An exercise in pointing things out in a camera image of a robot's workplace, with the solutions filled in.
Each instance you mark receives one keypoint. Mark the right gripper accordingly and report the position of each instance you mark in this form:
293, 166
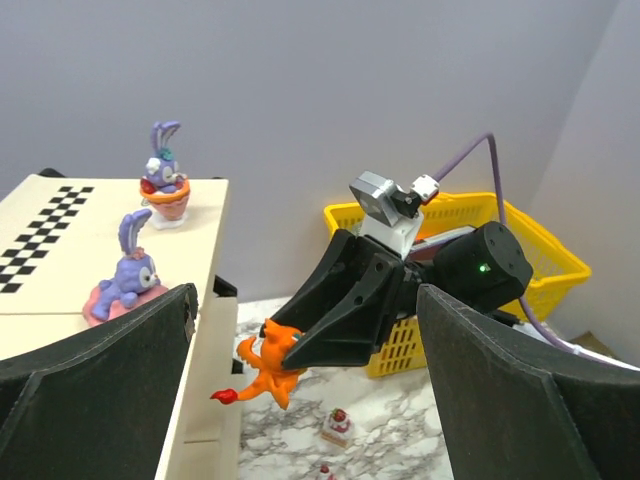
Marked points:
349, 304

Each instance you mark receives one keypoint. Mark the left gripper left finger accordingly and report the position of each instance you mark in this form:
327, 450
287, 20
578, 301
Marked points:
97, 405

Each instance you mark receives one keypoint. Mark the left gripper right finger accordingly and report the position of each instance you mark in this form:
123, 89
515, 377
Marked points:
513, 407

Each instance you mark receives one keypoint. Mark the orange dragon toy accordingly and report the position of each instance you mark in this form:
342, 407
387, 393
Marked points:
272, 377

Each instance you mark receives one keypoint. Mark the purple bunny donut toy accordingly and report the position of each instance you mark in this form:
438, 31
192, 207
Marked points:
135, 280

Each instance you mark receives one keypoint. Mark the purple bunny cupcake toy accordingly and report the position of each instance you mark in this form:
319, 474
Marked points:
163, 186

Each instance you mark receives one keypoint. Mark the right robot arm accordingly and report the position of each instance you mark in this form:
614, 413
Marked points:
485, 269

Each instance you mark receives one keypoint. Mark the beige tiered shelf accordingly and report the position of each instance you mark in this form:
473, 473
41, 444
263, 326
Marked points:
59, 238

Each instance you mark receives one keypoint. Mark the yellow plastic basket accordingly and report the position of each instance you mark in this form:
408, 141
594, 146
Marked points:
556, 270

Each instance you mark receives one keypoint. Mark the purple box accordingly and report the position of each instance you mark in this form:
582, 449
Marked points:
426, 248

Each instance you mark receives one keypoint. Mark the strawberry cake slice toy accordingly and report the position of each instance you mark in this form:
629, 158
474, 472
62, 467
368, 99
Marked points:
338, 428

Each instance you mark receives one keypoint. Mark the pink bear toy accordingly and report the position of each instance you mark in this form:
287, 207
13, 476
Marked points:
325, 473

